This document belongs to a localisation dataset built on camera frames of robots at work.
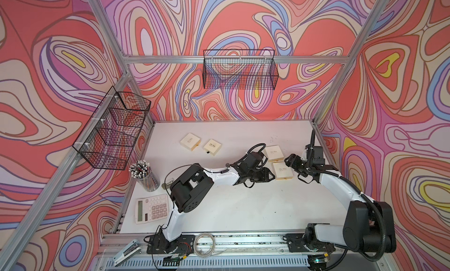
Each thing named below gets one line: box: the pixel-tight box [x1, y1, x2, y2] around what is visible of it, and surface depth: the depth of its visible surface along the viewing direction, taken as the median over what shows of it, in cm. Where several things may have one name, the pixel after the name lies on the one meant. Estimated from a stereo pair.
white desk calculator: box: [134, 193, 170, 225], surface depth 82 cm
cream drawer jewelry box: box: [264, 144, 285, 163], surface depth 102 cm
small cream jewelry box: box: [203, 139, 222, 156], surface depth 105 cm
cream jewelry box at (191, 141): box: [179, 132, 201, 152], surface depth 109 cm
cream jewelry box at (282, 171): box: [271, 161, 294, 181], surface depth 93 cm
